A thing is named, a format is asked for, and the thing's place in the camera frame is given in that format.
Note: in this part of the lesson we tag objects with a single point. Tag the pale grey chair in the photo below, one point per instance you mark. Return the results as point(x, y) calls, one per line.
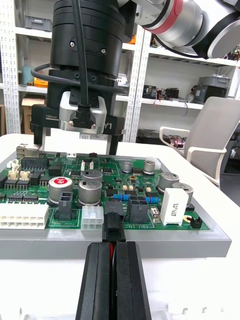
point(212, 130)

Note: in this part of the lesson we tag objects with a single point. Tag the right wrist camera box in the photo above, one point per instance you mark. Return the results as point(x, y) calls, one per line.
point(66, 112)

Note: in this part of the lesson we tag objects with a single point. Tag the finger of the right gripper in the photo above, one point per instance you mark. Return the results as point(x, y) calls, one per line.
point(38, 136)
point(113, 145)

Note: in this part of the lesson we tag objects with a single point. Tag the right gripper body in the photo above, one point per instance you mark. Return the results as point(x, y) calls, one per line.
point(52, 95)

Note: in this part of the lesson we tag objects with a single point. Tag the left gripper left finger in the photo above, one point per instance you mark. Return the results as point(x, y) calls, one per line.
point(95, 287)

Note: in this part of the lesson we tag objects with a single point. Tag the green circuit board grey frame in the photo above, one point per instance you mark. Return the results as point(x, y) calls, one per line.
point(150, 240)

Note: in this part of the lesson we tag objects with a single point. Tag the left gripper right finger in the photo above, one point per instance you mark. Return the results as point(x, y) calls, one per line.
point(132, 287)

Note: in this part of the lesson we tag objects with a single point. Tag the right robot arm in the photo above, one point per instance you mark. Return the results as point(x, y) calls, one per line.
point(85, 30)

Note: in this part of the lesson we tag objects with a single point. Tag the white metal shelf with goods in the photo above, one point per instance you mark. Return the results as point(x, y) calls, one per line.
point(10, 75)
point(175, 102)

